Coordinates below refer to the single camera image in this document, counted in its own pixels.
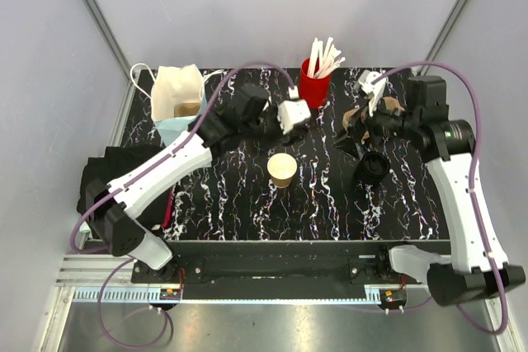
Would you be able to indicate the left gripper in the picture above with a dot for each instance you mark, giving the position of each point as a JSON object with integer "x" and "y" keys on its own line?
{"x": 285, "y": 138}

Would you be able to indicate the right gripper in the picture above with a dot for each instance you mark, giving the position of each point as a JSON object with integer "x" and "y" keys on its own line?
{"x": 351, "y": 146}

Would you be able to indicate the single brown paper cup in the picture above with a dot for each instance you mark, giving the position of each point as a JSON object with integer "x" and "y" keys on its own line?
{"x": 281, "y": 168}

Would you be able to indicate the light blue paper bag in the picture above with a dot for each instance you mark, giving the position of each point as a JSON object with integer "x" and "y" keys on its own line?
{"x": 171, "y": 87}

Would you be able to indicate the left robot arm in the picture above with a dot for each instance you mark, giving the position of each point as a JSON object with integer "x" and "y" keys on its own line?
{"x": 113, "y": 208}

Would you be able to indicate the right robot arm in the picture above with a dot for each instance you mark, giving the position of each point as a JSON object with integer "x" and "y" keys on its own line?
{"x": 478, "y": 267}

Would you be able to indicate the stack of black lids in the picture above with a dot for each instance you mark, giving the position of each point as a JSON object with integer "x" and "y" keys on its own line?
{"x": 372, "y": 168}

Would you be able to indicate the red straw holder cup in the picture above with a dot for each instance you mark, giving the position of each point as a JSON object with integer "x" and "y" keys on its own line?
{"x": 313, "y": 90}

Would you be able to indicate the black marble pattern mat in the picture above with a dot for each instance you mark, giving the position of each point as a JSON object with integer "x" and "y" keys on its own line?
{"x": 235, "y": 200}

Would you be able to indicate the white wrapped straws bundle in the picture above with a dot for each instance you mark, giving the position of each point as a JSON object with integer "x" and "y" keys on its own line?
{"x": 324, "y": 58}

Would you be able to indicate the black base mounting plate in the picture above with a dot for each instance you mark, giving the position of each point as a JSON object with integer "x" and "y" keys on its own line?
{"x": 200, "y": 262}

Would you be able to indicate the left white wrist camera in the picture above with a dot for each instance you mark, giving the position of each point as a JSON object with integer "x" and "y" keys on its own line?
{"x": 293, "y": 112}

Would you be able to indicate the aluminium frame rail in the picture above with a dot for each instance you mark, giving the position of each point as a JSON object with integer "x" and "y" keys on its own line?
{"x": 250, "y": 297}

